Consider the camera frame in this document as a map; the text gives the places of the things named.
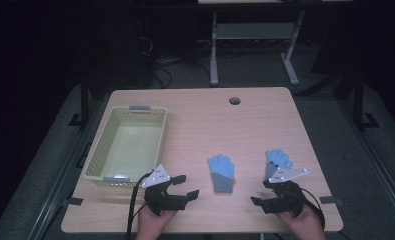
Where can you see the grey metal floor rail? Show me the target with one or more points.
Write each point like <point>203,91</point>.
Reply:
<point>61,180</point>
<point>378,160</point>

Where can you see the person's left hand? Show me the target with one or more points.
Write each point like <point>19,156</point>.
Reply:
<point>150,225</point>

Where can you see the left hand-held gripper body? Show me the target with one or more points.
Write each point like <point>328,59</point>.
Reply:
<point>158,200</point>

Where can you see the black metal stand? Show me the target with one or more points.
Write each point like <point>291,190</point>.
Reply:
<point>84,100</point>
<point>358,100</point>

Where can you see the dark tape strip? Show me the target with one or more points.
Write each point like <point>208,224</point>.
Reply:
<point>73,201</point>
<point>330,200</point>

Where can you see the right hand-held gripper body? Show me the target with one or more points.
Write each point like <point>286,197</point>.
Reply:
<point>286,200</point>

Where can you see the blue knit glove grey cuff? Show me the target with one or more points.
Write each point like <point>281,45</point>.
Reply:
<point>221,173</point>
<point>276,160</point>

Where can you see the person's right hand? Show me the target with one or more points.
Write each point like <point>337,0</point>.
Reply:
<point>306,226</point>

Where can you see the pale yellow plastic basket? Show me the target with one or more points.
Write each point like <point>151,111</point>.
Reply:
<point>131,146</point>

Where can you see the white metal desk frame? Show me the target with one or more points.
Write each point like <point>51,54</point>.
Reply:
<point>251,30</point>

